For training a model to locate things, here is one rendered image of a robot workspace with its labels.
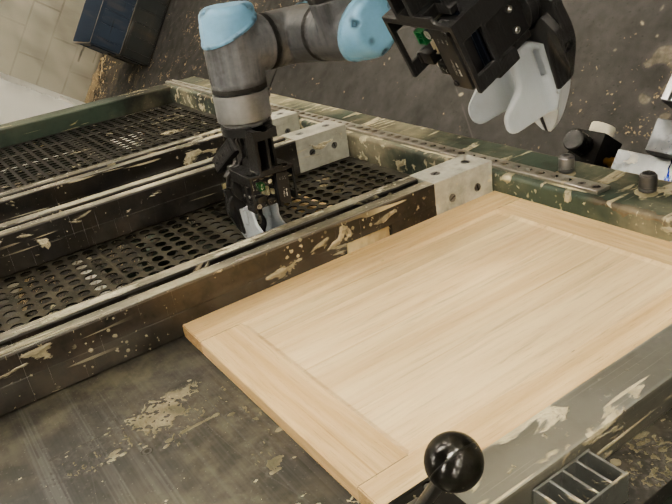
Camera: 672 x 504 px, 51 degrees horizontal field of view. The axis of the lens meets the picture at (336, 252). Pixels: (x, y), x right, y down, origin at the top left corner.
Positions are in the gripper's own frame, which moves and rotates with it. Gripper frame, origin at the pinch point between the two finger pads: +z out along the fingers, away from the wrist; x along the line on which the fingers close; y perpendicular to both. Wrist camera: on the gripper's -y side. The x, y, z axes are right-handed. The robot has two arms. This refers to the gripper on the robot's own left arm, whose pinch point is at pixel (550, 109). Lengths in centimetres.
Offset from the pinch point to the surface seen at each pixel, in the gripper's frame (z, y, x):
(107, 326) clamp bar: 10, 39, -40
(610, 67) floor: 99, -102, -98
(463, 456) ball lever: 3.3, 24.4, 12.1
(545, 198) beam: 42, -18, -32
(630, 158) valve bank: 51, -36, -31
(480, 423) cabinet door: 22.1, 19.2, -0.9
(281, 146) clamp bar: 33, -2, -83
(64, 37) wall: 96, -35, -556
